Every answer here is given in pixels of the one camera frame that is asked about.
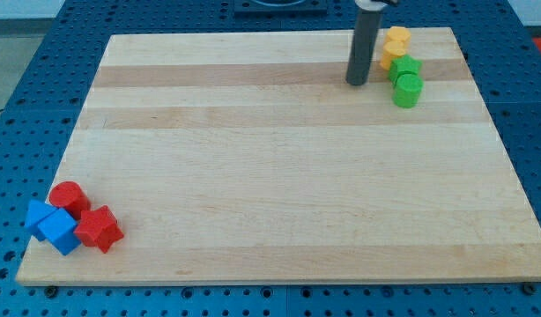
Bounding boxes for blue cube block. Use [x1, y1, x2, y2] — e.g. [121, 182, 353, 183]
[37, 209, 81, 255]

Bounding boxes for green cylinder block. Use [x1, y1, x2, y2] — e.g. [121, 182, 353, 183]
[392, 74, 424, 108]

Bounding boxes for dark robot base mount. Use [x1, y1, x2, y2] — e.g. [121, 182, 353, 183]
[233, 0, 328, 17]

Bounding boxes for yellow hexagon block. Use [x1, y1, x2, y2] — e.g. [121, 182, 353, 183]
[384, 26, 411, 48]

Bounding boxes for red cylinder block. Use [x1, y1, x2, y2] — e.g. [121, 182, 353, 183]
[48, 181, 91, 220]

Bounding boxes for red star block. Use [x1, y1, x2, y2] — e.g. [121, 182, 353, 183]
[74, 205, 124, 254]

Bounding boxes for wooden board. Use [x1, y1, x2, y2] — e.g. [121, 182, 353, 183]
[17, 27, 541, 286]

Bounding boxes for blue triangle block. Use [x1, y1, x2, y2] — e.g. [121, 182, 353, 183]
[24, 200, 57, 241]

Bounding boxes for green star block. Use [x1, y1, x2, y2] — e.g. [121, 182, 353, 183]
[389, 55, 423, 85]

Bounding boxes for yellow cylinder block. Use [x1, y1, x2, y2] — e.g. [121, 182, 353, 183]
[380, 41, 407, 70]

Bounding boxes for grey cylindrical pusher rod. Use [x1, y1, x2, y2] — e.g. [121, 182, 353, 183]
[345, 0, 387, 86]

